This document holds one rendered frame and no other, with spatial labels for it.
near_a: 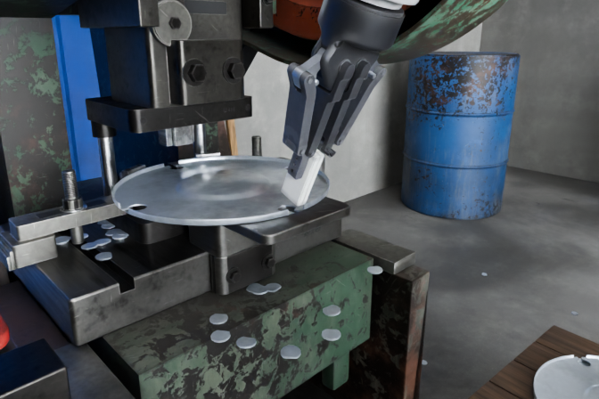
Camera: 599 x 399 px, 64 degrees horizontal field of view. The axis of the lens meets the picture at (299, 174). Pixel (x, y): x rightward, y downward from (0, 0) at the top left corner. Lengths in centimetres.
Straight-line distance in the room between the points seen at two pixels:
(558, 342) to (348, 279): 61
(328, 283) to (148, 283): 25
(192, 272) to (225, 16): 35
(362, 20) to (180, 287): 40
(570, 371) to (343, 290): 54
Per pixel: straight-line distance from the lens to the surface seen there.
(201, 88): 64
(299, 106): 46
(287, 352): 56
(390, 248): 82
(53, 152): 88
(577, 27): 384
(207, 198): 62
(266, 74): 237
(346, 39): 44
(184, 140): 75
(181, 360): 58
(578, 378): 111
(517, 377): 109
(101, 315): 62
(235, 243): 64
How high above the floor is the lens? 98
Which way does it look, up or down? 16 degrees down
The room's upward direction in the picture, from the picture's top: straight up
